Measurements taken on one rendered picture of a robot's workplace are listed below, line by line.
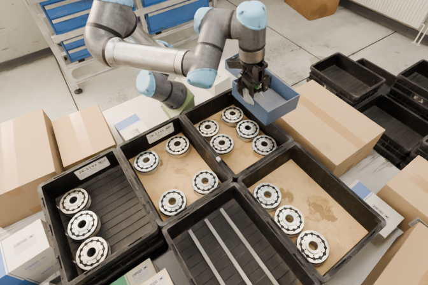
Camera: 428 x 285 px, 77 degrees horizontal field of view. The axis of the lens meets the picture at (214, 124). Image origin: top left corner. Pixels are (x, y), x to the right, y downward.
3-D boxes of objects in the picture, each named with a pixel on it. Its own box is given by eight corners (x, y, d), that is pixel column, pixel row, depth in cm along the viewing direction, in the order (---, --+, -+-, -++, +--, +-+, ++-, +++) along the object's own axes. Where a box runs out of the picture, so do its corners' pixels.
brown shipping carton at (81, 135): (66, 141, 139) (51, 121, 127) (107, 124, 146) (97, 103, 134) (79, 186, 122) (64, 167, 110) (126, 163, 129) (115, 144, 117)
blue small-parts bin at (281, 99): (231, 94, 104) (232, 80, 99) (260, 79, 110) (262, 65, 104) (265, 126, 93) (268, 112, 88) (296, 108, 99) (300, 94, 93)
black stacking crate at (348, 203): (235, 194, 105) (235, 180, 96) (290, 157, 115) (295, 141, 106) (313, 292, 83) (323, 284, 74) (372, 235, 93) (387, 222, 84)
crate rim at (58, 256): (39, 188, 99) (35, 185, 97) (116, 149, 109) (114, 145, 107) (67, 292, 77) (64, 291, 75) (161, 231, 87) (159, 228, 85)
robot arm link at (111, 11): (150, 75, 137) (76, 23, 84) (158, 48, 138) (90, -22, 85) (172, 80, 134) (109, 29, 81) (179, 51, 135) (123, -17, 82)
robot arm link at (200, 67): (66, 57, 84) (203, 81, 66) (76, 24, 85) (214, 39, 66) (94, 70, 95) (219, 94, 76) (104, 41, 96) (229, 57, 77)
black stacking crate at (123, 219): (53, 200, 106) (37, 186, 97) (123, 163, 116) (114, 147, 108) (82, 296, 84) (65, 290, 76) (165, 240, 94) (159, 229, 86)
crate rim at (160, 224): (116, 149, 109) (114, 145, 107) (180, 117, 119) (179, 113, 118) (161, 231, 87) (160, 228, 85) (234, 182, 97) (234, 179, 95)
